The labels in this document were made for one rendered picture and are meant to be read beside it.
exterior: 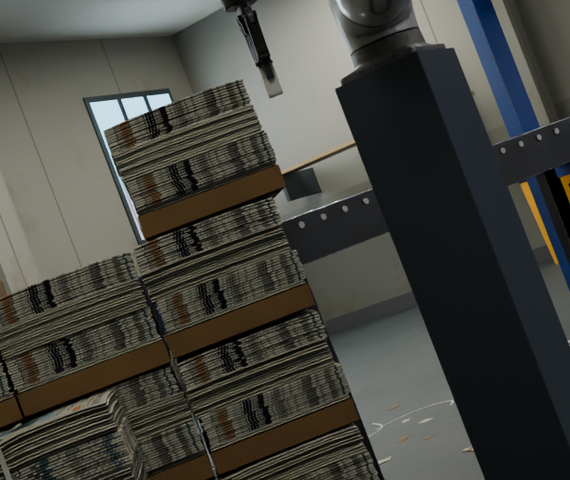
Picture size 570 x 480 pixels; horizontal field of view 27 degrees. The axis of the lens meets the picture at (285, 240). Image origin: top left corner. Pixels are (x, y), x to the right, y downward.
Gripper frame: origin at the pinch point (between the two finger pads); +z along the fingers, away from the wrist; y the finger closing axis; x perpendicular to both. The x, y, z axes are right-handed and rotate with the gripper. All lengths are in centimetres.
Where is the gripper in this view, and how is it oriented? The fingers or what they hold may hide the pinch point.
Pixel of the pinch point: (270, 79)
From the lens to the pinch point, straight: 248.7
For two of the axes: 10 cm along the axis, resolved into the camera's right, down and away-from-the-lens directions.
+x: 9.3, -3.5, 1.1
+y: 1.0, -0.6, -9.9
